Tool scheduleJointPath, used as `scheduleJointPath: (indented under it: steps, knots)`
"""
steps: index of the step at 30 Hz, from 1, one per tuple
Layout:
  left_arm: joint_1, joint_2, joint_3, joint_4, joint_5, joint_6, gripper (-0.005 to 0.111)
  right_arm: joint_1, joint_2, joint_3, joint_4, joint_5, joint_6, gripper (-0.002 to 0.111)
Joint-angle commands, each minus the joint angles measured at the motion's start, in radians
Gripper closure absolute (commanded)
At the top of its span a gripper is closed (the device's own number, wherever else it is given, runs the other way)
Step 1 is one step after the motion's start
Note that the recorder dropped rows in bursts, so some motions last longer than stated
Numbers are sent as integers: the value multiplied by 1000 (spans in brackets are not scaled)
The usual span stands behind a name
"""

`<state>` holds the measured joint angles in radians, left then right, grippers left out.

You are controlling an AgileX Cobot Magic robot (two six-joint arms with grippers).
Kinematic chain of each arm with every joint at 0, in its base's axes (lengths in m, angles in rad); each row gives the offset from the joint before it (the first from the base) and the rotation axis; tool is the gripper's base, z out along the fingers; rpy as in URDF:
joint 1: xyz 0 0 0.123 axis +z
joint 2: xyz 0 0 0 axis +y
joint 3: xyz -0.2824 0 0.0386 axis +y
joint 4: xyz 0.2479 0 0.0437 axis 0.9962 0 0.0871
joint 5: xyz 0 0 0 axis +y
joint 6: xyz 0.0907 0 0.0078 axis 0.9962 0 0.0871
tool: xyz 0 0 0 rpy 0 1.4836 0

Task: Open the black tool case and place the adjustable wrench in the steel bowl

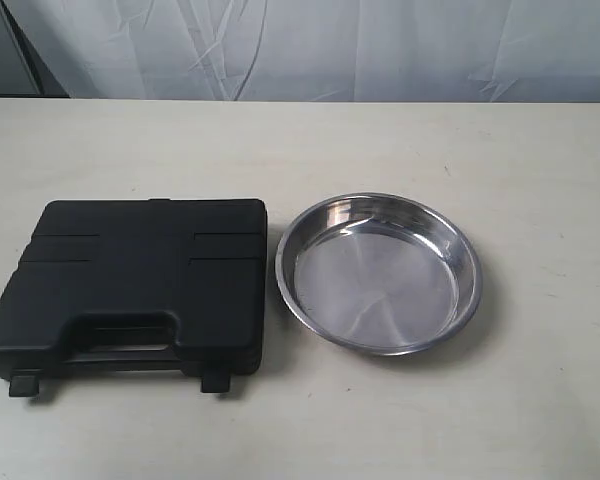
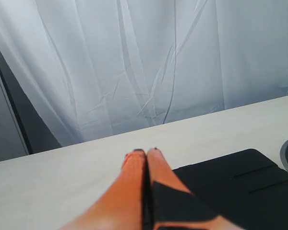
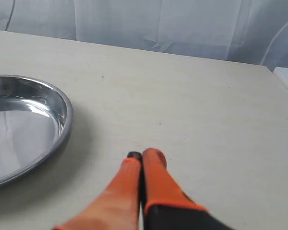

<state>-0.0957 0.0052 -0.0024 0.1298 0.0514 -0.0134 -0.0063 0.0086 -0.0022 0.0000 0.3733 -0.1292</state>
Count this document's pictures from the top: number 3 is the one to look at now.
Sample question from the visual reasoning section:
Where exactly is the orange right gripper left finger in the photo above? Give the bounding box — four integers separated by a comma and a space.
53, 151, 142, 230

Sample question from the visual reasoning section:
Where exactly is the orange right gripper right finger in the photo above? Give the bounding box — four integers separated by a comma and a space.
142, 148, 231, 230

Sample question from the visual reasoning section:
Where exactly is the round stainless steel pan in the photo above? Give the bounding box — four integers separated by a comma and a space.
0, 75, 73, 186

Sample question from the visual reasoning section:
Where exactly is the white backdrop curtain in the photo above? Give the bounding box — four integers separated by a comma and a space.
0, 0, 288, 70

